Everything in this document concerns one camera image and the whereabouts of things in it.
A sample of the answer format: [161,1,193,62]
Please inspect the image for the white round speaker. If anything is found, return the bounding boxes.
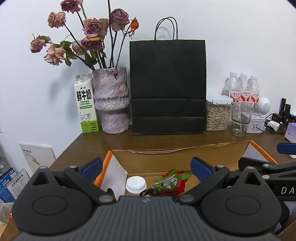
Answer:
[258,97,271,114]

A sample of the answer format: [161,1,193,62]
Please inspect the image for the white charger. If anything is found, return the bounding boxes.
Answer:
[266,121,280,132]

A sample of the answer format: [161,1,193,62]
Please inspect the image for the black paper bag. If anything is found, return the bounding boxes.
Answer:
[129,17,207,135]

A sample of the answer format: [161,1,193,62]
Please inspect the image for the blue white packet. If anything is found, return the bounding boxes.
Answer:
[0,167,30,203]

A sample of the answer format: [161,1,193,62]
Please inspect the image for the clear water bottle red label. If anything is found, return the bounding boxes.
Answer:
[238,73,251,102]
[222,72,240,102]
[248,75,260,103]

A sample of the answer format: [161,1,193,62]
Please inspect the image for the purple mottled vase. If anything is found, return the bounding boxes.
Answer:
[92,67,130,134]

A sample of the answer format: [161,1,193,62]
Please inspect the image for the clear seed container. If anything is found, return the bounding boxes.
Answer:
[203,93,233,132]

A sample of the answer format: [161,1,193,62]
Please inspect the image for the white green milk carton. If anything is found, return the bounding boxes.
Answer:
[73,73,100,134]

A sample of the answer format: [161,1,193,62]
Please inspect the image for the black chargers and cables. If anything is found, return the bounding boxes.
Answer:
[265,113,286,135]

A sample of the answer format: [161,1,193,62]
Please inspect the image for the dried pink rose bouquet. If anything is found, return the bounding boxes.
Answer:
[30,0,140,71]

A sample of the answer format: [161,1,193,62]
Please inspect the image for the white tin box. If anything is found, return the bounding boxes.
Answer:
[246,113,266,133]

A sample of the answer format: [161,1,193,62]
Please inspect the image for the purple tissue pack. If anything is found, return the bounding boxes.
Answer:
[284,122,296,142]

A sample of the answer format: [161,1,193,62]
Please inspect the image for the red cardboard box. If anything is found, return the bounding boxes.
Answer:
[94,140,279,202]

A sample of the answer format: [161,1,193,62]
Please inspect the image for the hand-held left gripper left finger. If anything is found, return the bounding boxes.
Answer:
[32,157,116,205]

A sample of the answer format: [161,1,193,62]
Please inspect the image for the clear glass cup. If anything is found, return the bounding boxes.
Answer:
[231,103,254,137]

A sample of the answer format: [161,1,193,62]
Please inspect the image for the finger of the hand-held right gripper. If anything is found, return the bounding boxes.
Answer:
[277,142,296,156]
[238,157,296,181]

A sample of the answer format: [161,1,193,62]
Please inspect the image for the white ribbed bottle cap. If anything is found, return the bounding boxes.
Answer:
[125,176,147,194]

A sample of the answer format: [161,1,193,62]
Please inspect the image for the black braided cable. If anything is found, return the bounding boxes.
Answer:
[139,188,162,197]

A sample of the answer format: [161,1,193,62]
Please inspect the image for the brown wooden desktop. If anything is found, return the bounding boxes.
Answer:
[3,133,296,241]

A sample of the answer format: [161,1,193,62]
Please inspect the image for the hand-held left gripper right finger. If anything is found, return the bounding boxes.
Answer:
[177,157,263,205]

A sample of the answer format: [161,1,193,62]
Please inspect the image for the red artificial rose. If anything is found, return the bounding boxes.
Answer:
[154,168,192,197]

